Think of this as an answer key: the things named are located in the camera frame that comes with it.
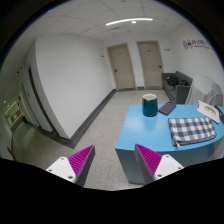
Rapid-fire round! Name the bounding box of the gripper magenta ridged right finger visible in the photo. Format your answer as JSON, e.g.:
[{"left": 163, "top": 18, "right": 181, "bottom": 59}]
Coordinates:
[{"left": 134, "top": 144, "right": 183, "bottom": 184}]

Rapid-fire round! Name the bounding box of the gripper magenta ridged left finger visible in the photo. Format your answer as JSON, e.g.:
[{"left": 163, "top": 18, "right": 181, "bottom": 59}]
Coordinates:
[{"left": 46, "top": 145, "right": 95, "bottom": 187}]

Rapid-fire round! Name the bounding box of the checkered grey white towel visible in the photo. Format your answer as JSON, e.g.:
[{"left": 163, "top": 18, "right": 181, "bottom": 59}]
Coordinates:
[{"left": 168, "top": 117, "right": 216, "bottom": 147}]

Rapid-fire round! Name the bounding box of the blue table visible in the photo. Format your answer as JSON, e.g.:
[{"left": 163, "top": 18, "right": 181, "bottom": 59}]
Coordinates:
[{"left": 115, "top": 104, "right": 224, "bottom": 184}]

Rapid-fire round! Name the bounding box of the purple notebook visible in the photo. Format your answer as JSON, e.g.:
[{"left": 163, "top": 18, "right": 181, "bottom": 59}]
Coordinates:
[{"left": 159, "top": 102, "right": 176, "bottom": 115}]

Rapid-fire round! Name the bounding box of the dark green mug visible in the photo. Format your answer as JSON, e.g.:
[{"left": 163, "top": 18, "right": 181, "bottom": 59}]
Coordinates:
[{"left": 142, "top": 94, "right": 158, "bottom": 117}]

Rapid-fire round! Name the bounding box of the white rainbow card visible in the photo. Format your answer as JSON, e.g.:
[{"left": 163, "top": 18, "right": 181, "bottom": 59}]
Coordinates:
[{"left": 197, "top": 101, "right": 220, "bottom": 123}]

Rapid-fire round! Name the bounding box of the grey sofa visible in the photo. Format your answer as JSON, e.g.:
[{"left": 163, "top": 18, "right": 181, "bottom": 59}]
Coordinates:
[{"left": 162, "top": 71, "right": 193, "bottom": 104}]

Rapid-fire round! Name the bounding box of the black bag on sofa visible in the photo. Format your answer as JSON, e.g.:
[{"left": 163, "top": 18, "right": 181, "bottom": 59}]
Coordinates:
[{"left": 167, "top": 76, "right": 179, "bottom": 86}]

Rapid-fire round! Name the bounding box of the right beige door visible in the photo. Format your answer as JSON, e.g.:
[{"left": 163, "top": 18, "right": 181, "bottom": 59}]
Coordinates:
[{"left": 137, "top": 41, "right": 162, "bottom": 89}]

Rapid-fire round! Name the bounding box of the beige door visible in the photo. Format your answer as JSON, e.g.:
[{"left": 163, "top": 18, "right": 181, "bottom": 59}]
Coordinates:
[
  {"left": 137, "top": 41, "right": 162, "bottom": 89},
  {"left": 108, "top": 44, "right": 135, "bottom": 90}
]

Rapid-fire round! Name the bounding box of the left beige door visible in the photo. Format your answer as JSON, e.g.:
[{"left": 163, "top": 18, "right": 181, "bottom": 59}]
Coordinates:
[{"left": 108, "top": 44, "right": 135, "bottom": 90}]

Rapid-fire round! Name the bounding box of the long ceiling light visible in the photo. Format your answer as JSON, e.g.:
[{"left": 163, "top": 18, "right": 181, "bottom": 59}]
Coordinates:
[{"left": 105, "top": 18, "right": 153, "bottom": 26}]

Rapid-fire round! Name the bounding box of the pink wall logo sign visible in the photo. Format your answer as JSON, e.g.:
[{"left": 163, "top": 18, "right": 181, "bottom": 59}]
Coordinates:
[{"left": 182, "top": 39, "right": 212, "bottom": 50}]

